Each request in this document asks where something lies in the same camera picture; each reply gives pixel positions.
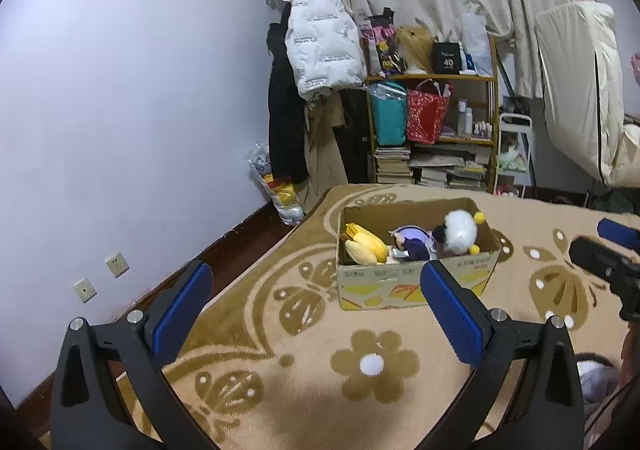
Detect printed cardboard box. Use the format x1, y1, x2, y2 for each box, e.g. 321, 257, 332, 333
336, 197, 502, 311

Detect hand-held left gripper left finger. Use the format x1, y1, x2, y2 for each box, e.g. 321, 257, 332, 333
50, 259, 221, 450

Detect grey fuzzy cloth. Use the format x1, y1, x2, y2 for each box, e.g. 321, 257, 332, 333
575, 352, 622, 405

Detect red patterned bag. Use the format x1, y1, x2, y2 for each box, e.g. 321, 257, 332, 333
406, 78, 452, 145

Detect black coat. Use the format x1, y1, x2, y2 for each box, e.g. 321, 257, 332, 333
266, 22, 310, 186

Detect white plush toy yellow pompoms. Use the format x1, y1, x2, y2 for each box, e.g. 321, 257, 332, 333
431, 209, 487, 253

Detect teal bag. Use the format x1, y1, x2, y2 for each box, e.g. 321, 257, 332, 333
369, 80, 409, 147

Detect white puffer jacket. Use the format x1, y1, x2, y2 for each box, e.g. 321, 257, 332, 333
284, 0, 368, 101

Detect stack of books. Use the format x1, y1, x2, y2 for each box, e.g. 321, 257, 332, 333
374, 145, 413, 185

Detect beige coat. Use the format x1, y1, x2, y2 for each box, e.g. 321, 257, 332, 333
301, 95, 349, 212

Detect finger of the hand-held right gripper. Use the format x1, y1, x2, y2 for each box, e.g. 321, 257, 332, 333
569, 235, 640, 322
596, 217, 640, 252

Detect pile of papers and books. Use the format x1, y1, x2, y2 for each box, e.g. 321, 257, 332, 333
409, 144, 494, 192

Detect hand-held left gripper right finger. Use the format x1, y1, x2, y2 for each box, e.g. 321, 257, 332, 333
419, 259, 587, 450

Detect black hanging garment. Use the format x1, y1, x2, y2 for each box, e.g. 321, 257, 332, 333
341, 88, 374, 184

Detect white plastic bag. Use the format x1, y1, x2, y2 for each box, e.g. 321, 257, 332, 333
460, 12, 494, 78

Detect white round-hole wall socket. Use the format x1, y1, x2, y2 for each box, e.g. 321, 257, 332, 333
72, 278, 98, 304

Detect wooden shelf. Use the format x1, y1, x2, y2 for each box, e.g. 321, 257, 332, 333
365, 34, 501, 193

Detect black gift box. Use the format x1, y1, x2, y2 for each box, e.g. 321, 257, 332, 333
432, 41, 464, 76

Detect blond wig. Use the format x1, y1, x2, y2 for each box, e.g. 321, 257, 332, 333
395, 25, 439, 74

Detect row of small bottles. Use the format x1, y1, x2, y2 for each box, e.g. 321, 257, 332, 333
456, 99, 494, 137

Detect clear plastic bag with goods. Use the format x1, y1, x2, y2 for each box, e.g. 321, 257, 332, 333
246, 141, 306, 226

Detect white metal stool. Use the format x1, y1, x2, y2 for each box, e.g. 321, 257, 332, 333
496, 112, 537, 197

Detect cream duvet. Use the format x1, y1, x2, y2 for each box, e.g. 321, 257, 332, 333
534, 0, 640, 189

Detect purple plush doll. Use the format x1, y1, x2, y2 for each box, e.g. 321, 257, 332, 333
389, 225, 436, 262

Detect white power wall socket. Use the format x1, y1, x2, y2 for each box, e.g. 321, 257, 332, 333
104, 251, 130, 279

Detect dark snack packet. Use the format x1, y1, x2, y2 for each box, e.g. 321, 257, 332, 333
361, 8, 407, 80

